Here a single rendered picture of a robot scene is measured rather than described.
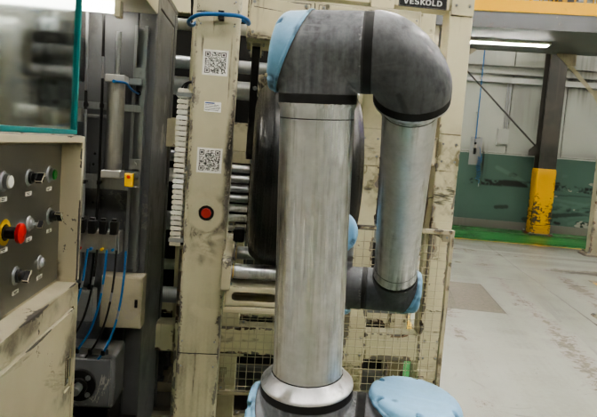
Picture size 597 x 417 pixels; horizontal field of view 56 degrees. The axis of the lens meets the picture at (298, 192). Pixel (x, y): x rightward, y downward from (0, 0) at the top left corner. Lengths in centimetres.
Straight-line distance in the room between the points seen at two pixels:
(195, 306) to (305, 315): 96
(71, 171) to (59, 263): 24
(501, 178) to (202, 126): 984
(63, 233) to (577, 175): 1077
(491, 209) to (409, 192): 1036
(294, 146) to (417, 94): 19
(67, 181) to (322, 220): 85
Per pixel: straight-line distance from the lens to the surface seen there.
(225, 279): 163
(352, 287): 118
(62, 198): 151
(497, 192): 1128
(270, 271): 167
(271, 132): 152
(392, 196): 95
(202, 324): 180
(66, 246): 153
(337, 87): 78
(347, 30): 78
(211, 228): 172
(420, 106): 81
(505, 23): 756
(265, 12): 201
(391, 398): 93
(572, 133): 1173
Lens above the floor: 128
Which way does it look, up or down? 5 degrees down
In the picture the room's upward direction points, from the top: 4 degrees clockwise
